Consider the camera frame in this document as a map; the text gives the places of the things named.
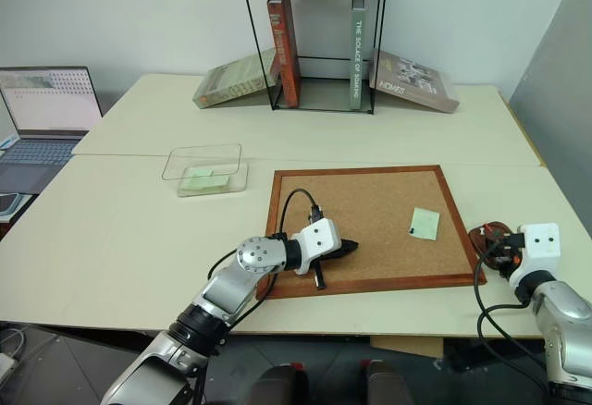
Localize grey partition panel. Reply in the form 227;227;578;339
507;0;592;242

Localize white charger with cables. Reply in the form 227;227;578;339
0;325;27;381

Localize open grey laptop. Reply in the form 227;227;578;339
0;66;105;194

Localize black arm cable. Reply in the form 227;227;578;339
206;188;326;330
473;237;552;399

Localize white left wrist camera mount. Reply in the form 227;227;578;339
290;218;343;277

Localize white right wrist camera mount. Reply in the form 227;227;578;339
508;222;562;282

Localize beige leaning book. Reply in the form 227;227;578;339
192;45;282;110

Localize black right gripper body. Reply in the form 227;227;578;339
497;231;527;273

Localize grey Homes book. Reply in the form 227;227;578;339
367;49;462;115

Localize dark rounded shape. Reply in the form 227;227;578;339
359;359;413;405
248;361;310;405

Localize reddish-brown round tray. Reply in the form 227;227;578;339
467;221;520;273

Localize wood-framed cork board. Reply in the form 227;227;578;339
264;164;488;301

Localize green Solace of Soaring book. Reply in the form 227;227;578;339
349;0;370;111

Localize brown cardboard piece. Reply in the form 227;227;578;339
368;335;444;360

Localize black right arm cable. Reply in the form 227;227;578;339
473;237;552;399

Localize black wire book rack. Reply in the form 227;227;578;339
237;0;391;116

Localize clear plastic box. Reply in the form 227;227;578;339
161;142;250;200

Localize smartphone with blue case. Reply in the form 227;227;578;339
0;191;23;222

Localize green sticky note stack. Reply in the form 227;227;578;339
179;166;231;194

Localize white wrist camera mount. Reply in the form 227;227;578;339
290;218;343;277
508;222;562;282

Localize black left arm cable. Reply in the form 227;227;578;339
206;188;326;330

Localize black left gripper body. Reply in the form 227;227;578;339
309;239;349;292

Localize red hardcover book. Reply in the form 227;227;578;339
266;0;302;108

